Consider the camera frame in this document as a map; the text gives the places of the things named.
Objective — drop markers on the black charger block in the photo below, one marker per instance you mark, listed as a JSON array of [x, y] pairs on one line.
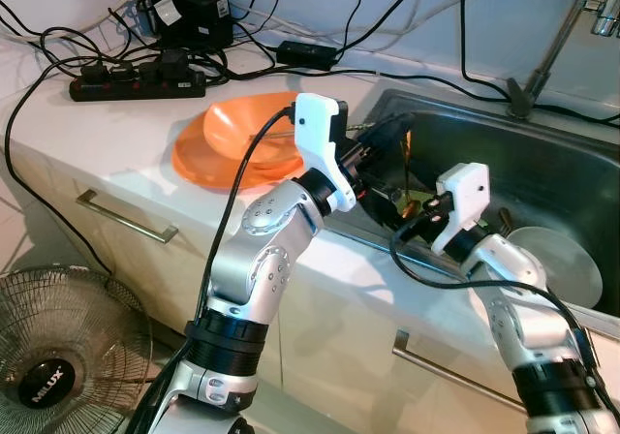
[[194, 22]]

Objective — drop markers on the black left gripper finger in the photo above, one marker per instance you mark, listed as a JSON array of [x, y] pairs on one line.
[[397, 143], [397, 127]]

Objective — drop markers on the orange plastic plate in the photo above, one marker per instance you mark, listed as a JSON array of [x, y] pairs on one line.
[[194, 168]]

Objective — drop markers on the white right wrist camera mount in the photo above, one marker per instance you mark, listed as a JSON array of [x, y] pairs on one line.
[[465, 192]]

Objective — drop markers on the orange plastic bowl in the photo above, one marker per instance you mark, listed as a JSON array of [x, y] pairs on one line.
[[242, 119]]

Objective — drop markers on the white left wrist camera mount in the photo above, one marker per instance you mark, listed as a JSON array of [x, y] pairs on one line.
[[315, 129]]

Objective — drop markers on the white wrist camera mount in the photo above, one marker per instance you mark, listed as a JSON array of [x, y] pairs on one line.
[[465, 192], [315, 129]]

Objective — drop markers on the white plate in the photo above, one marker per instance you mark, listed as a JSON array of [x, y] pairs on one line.
[[562, 264]]

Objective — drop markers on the black power strip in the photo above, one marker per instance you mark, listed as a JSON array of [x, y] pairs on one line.
[[136, 87]]

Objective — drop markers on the cream kitchen cabinet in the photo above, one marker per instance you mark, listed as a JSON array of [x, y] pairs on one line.
[[329, 337]]

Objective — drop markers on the small black adapter brick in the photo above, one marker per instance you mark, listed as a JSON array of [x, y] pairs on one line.
[[307, 54]]

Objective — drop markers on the metal sink faucet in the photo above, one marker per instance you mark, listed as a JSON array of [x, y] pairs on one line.
[[520, 100]]

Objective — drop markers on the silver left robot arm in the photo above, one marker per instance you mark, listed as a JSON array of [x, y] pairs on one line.
[[262, 260]]

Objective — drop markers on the stainless steel sink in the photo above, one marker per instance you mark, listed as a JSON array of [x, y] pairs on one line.
[[542, 172]]

